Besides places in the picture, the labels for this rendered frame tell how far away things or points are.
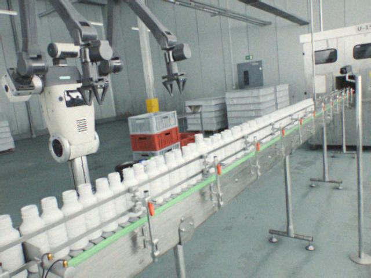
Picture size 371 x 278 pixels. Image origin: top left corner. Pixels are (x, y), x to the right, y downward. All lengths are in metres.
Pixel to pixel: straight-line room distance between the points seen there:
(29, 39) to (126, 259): 0.96
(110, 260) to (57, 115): 0.83
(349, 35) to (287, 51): 6.10
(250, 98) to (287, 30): 4.47
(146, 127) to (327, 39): 3.55
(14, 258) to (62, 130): 0.87
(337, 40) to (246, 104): 3.05
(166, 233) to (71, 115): 0.77
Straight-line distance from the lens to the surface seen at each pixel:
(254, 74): 12.17
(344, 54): 5.86
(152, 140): 3.82
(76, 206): 0.92
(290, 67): 11.78
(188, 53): 1.41
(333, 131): 5.98
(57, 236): 0.91
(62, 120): 1.59
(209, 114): 8.69
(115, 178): 1.02
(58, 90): 1.58
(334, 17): 11.58
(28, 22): 1.45
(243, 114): 8.12
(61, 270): 0.74
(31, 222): 0.87
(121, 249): 1.03
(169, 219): 1.19
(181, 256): 1.36
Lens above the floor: 1.42
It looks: 9 degrees down
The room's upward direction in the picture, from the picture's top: 6 degrees counter-clockwise
